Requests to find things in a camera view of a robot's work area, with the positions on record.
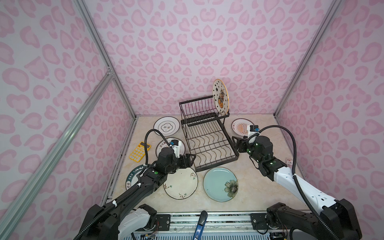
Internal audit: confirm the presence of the right orange sunburst plate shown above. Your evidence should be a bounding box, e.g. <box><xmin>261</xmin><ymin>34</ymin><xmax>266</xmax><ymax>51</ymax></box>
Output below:
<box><xmin>231</xmin><ymin>118</ymin><xmax>254</xmax><ymax>136</ymax></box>

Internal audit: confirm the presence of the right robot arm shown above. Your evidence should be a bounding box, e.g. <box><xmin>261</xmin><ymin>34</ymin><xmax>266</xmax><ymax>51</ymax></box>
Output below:
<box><xmin>232</xmin><ymin>136</ymin><xmax>363</xmax><ymax>240</ymax></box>

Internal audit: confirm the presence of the yellow calculator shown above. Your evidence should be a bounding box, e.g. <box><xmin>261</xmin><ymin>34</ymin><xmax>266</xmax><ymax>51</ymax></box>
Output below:
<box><xmin>129</xmin><ymin>142</ymin><xmax>151</xmax><ymax>163</ymax></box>

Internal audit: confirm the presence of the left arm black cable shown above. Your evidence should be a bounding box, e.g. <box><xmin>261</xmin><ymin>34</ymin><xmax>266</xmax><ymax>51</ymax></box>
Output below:
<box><xmin>144</xmin><ymin>128</ymin><xmax>172</xmax><ymax>166</ymax></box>

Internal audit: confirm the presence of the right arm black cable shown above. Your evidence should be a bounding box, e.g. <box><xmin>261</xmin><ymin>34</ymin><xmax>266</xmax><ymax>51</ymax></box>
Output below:
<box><xmin>247</xmin><ymin>125</ymin><xmax>340</xmax><ymax>240</ymax></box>

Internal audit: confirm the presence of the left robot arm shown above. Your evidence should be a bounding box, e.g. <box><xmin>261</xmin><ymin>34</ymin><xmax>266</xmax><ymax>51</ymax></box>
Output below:
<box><xmin>74</xmin><ymin>147</ymin><xmax>196</xmax><ymax>240</ymax></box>

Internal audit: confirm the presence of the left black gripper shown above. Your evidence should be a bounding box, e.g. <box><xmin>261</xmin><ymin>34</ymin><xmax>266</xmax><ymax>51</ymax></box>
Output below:
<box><xmin>165</xmin><ymin>153</ymin><xmax>196</xmax><ymax>175</ymax></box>

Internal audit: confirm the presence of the star pattern cartoon plate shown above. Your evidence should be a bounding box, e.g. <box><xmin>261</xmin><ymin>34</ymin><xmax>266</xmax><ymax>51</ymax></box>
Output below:
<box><xmin>212</xmin><ymin>79</ymin><xmax>230</xmax><ymax>116</ymax></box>

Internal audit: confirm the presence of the aluminium frame bar right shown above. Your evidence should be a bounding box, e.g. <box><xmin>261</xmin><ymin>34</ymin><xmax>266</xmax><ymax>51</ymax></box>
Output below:
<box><xmin>274</xmin><ymin>0</ymin><xmax>344</xmax><ymax>118</ymax></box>

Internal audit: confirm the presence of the orange sunburst plate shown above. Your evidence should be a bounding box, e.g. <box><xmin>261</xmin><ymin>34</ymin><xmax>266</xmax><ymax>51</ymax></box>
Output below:
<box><xmin>156</xmin><ymin>138</ymin><xmax>186</xmax><ymax>157</ymax></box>
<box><xmin>231</xmin><ymin>118</ymin><xmax>254</xmax><ymax>136</ymax></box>

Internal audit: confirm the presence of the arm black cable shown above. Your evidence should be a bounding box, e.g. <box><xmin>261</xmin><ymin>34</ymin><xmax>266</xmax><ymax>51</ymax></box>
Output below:
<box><xmin>144</xmin><ymin>128</ymin><xmax>172</xmax><ymax>166</ymax></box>
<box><xmin>247</xmin><ymin>125</ymin><xmax>340</xmax><ymax>240</ymax></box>

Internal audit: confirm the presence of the black wire dish rack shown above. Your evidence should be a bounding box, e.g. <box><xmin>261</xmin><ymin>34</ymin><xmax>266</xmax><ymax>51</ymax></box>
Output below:
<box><xmin>179</xmin><ymin>96</ymin><xmax>239</xmax><ymax>172</ymax></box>

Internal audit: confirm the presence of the light green flower plate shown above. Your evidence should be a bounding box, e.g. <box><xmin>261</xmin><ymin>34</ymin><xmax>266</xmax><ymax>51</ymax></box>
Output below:
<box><xmin>203</xmin><ymin>167</ymin><xmax>239</xmax><ymax>203</ymax></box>

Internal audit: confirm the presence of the white plate dark green rim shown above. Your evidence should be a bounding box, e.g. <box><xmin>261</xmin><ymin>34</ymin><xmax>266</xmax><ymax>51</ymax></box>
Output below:
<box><xmin>125</xmin><ymin>165</ymin><xmax>147</xmax><ymax>190</ymax></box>

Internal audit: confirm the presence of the aluminium frame bars left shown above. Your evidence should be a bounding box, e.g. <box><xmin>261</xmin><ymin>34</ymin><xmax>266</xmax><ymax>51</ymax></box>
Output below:
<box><xmin>1</xmin><ymin>1</ymin><xmax>132</xmax><ymax>240</ymax></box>

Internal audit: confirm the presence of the cream floral plate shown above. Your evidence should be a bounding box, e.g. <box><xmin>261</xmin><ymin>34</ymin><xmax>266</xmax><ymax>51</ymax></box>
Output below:
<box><xmin>163</xmin><ymin>168</ymin><xmax>199</xmax><ymax>200</ymax></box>

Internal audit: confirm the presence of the aluminium mounting rail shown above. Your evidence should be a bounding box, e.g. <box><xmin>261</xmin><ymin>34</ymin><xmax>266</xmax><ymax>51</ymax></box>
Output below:
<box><xmin>86</xmin><ymin>209</ymin><xmax>346</xmax><ymax>240</ymax></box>

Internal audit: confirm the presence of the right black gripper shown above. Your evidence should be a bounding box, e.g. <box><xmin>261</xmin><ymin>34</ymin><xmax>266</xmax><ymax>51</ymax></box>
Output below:
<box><xmin>231</xmin><ymin>135</ymin><xmax>263</xmax><ymax>164</ymax></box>

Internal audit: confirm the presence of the white plate brown ring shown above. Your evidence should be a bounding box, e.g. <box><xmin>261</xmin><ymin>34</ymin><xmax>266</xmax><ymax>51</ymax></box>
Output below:
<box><xmin>153</xmin><ymin>116</ymin><xmax>181</xmax><ymax>137</ymax></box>

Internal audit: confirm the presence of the blue handled tool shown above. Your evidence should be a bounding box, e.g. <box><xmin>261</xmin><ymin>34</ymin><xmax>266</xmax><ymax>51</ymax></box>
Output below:
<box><xmin>193</xmin><ymin>211</ymin><xmax>208</xmax><ymax>240</ymax></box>

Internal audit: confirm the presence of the left orange sunburst plate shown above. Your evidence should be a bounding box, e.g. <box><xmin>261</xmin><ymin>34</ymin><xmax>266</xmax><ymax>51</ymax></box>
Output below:
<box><xmin>156</xmin><ymin>138</ymin><xmax>186</xmax><ymax>157</ymax></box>

